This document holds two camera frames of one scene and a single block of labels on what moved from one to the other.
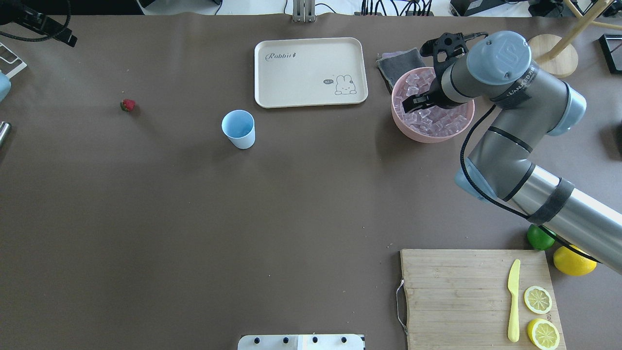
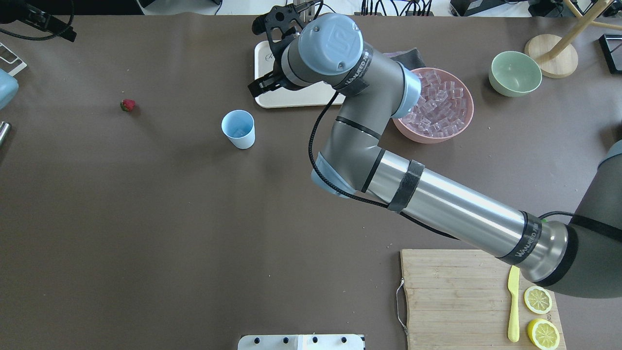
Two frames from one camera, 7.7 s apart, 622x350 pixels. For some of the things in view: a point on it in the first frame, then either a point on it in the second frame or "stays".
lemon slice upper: x=538 y=299 stays
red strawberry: x=127 y=105 stays
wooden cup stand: x=555 y=53 stays
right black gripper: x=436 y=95 -> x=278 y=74
